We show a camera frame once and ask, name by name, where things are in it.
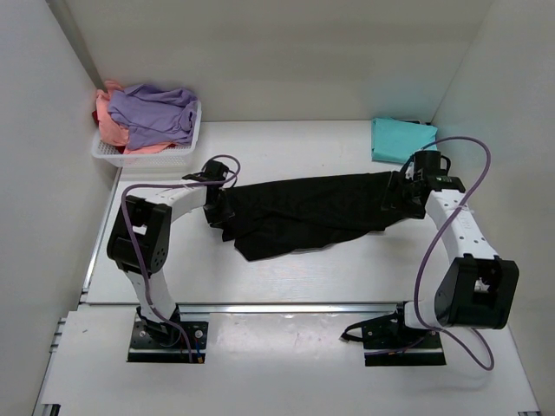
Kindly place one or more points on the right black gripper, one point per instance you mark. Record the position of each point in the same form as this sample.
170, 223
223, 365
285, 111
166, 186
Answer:
397, 182

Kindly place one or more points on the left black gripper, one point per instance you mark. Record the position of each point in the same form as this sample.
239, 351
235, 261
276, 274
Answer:
225, 216

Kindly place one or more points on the black t shirt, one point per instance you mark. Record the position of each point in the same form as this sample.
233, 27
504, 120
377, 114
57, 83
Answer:
276, 218

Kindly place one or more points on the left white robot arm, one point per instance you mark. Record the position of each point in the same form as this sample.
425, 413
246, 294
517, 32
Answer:
140, 237

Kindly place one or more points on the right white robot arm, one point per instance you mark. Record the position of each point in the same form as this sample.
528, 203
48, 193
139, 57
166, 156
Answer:
478, 288

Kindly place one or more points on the folded teal t shirt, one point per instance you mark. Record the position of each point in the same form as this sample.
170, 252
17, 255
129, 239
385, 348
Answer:
394, 141

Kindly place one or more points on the white plastic laundry basket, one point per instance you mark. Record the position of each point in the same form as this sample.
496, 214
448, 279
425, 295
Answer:
170, 156

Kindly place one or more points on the purple t shirt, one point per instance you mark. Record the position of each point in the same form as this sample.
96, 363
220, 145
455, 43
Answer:
153, 117

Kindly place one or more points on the salmon pink t shirt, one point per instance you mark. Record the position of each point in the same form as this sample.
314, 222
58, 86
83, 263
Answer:
112, 133

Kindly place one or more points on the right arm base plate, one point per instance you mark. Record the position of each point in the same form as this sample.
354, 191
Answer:
388, 342

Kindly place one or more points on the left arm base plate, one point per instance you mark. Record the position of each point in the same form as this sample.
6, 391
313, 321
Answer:
151, 342

